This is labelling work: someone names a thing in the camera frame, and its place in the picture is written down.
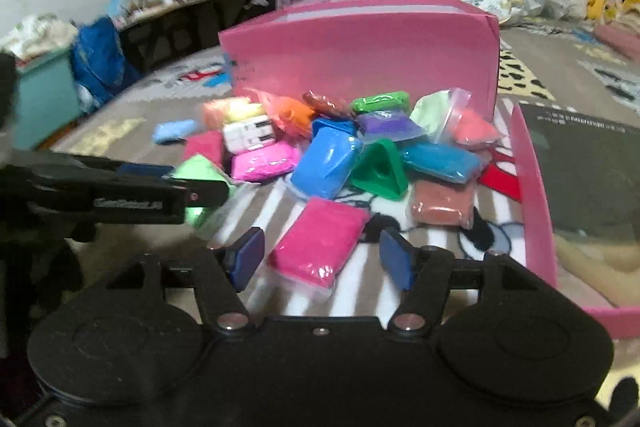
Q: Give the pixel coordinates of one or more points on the blue bag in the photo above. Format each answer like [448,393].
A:
[100,57]

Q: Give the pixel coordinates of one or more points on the black low shelf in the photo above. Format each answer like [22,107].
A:
[195,24]

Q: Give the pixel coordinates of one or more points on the pink cardboard box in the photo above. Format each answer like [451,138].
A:
[360,52]

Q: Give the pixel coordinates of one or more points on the green triangular plastic mould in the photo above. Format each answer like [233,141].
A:
[378,171]

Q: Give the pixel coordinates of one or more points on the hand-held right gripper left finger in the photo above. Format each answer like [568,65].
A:
[246,259]

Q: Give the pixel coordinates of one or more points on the teal storage box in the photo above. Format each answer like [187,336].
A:
[47,97]

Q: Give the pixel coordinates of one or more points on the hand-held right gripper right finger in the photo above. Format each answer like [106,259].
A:
[396,261]

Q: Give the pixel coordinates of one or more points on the pink rolled cloth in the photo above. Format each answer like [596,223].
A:
[617,39]

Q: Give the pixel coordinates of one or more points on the magenta clay packet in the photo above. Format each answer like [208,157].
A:
[315,242]

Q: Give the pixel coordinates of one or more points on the pile of coloured clay bags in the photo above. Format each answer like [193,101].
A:
[325,162]

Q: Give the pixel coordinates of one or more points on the dark printed sheet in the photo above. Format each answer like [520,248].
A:
[585,167]

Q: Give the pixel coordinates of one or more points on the pink box lid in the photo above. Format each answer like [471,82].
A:
[537,207]

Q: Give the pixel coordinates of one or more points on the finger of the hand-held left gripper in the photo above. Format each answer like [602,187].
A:
[150,203]
[142,170]

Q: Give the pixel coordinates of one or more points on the light green clay packet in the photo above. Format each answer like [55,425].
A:
[200,168]

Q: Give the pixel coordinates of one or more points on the pale cloth heap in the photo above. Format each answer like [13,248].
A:
[35,37]

